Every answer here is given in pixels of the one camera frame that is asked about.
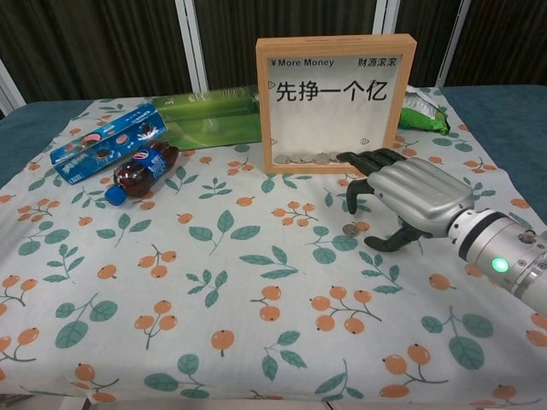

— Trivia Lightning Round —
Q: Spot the white partition frame post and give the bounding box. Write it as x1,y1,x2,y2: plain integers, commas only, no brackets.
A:
371,0,405,40
173,0,210,93
0,55,26,117
444,0,471,87

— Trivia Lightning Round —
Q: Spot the small Pepsi cola bottle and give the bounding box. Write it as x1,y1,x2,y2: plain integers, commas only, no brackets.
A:
104,143,180,206

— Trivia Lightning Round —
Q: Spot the blue Oreo cookie box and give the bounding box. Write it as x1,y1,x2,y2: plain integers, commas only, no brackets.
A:
49,102,168,188

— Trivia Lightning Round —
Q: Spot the floral leaf tablecloth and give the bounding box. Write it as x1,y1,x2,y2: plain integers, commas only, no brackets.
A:
0,87,547,410

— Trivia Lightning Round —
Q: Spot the green snack bag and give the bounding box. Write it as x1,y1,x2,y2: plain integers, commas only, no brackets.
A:
397,84,452,137

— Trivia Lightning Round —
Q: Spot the dark ribbed partition panel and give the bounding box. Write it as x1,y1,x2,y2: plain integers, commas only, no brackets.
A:
200,0,385,93
397,0,454,87
0,0,189,106
463,0,547,89

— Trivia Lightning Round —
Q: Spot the large green box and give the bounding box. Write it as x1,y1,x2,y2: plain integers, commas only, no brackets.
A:
151,84,262,151

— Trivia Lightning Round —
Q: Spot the teal blue table cover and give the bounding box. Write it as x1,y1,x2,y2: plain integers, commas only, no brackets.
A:
0,84,547,214

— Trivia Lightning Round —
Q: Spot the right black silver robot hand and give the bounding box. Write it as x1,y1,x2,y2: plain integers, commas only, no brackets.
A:
336,147,476,254

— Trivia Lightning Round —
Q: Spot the wooden coin box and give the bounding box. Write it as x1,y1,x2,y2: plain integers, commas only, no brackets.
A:
255,35,416,177

